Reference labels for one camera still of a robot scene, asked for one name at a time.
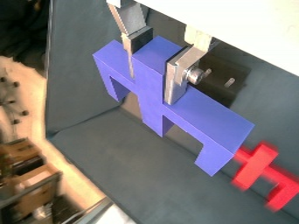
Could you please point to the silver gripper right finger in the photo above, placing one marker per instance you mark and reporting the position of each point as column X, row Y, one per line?
column 182, row 66

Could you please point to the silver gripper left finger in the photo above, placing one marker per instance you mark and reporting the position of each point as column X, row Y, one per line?
column 136, row 33

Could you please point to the purple fork-shaped block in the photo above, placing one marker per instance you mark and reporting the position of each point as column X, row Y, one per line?
column 137, row 74

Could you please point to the black angle fixture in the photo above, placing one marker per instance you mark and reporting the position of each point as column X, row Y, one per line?
column 224, row 81

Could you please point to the red fork-shaped block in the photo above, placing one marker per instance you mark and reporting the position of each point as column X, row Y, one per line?
column 256, row 166

